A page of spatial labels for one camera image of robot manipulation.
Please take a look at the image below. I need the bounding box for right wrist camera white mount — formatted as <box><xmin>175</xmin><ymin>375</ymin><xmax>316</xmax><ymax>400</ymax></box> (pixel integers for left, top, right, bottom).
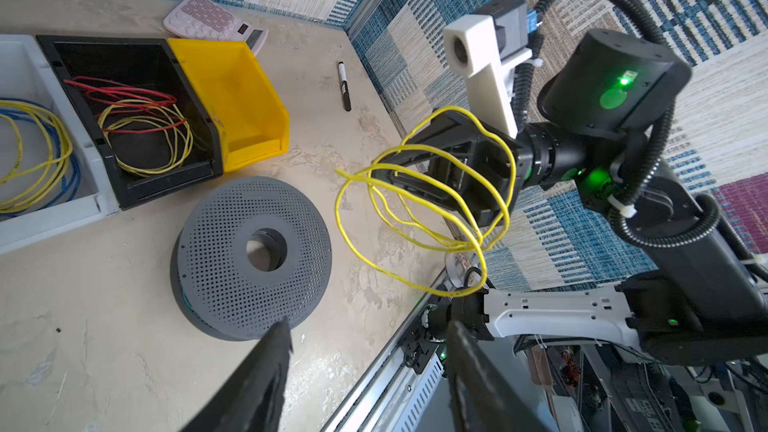
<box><xmin>443</xmin><ymin>0</ymin><xmax>533</xmax><ymax>138</ymax></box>

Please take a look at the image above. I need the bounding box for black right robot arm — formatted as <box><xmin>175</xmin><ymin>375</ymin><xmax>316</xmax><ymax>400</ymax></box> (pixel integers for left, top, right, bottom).
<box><xmin>371</xmin><ymin>0</ymin><xmax>767</xmax><ymax>366</ymax></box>

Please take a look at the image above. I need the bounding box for yellow plastic bin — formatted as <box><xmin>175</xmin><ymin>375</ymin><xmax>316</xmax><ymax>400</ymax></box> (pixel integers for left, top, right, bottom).
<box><xmin>168</xmin><ymin>38</ymin><xmax>290</xmax><ymax>172</ymax></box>

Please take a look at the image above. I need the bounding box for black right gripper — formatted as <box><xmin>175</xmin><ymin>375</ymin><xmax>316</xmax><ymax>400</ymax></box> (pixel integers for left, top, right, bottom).
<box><xmin>374</xmin><ymin>110</ymin><xmax>521</xmax><ymax>225</ymax></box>

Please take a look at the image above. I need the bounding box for blue cable in white bin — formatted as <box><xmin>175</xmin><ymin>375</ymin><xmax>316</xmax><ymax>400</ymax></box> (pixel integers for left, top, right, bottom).
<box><xmin>0</xmin><ymin>97</ymin><xmax>83</xmax><ymax>215</ymax></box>

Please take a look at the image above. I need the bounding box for red cable in black bin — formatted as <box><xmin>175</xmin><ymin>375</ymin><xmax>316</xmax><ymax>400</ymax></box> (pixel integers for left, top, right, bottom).
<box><xmin>64</xmin><ymin>76</ymin><xmax>188</xmax><ymax>136</ymax></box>

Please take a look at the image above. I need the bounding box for yellow cable in black bin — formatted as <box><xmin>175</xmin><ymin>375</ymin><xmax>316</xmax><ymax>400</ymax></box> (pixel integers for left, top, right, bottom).
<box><xmin>97</xmin><ymin>99</ymin><xmax>194</xmax><ymax>178</ymax></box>

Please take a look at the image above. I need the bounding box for yellow cable in white bin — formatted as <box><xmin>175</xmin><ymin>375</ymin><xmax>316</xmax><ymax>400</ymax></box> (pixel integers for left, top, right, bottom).
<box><xmin>0</xmin><ymin>99</ymin><xmax>74</xmax><ymax>215</ymax></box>

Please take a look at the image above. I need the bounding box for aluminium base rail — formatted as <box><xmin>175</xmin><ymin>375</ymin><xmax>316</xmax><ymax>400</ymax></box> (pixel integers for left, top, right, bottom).
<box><xmin>322</xmin><ymin>294</ymin><xmax>450</xmax><ymax>431</ymax></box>

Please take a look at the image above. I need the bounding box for white plastic bin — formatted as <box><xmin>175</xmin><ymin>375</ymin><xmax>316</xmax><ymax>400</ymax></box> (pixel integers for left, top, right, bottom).
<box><xmin>1</xmin><ymin>35</ymin><xmax>118</xmax><ymax>252</ymax></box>

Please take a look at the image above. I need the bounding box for grey perforated cable spool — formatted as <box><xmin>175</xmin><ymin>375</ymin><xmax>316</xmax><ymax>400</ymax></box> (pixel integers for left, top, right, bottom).
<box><xmin>170</xmin><ymin>177</ymin><xmax>332</xmax><ymax>341</ymax></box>

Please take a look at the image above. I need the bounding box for black plastic bin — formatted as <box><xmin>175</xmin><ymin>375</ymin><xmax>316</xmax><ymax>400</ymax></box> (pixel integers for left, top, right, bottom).
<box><xmin>37</xmin><ymin>35</ymin><xmax>223</xmax><ymax>210</ymax></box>

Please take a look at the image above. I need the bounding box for black white marker pen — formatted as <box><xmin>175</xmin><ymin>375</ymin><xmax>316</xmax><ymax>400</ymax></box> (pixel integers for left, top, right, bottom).
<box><xmin>337</xmin><ymin>61</ymin><xmax>352</xmax><ymax>112</ymax></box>

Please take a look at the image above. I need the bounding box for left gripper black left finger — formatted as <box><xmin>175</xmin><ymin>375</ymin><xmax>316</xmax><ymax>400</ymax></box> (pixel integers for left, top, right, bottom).
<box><xmin>183</xmin><ymin>320</ymin><xmax>292</xmax><ymax>431</ymax></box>

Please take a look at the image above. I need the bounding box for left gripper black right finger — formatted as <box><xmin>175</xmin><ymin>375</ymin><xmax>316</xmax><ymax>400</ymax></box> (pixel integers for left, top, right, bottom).
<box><xmin>445</xmin><ymin>321</ymin><xmax>548</xmax><ymax>431</ymax></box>

